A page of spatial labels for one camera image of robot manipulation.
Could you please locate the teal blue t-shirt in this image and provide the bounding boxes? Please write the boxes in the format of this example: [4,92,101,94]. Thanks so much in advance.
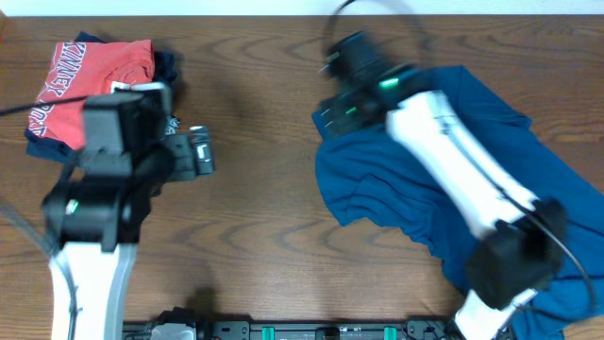
[315,66,603,339]

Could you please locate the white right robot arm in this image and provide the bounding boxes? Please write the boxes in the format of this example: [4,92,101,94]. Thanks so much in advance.
[324,31,567,339]

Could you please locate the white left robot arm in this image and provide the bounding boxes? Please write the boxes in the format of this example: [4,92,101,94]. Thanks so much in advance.
[42,126,214,339]

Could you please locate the navy folded garment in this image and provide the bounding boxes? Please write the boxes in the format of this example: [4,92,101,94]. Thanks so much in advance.
[25,32,177,162]

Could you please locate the red folded t-shirt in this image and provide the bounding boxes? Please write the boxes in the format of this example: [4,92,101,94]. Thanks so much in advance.
[27,40,155,150]

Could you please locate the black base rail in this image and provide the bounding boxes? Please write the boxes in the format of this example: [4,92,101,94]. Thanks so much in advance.
[118,307,461,340]

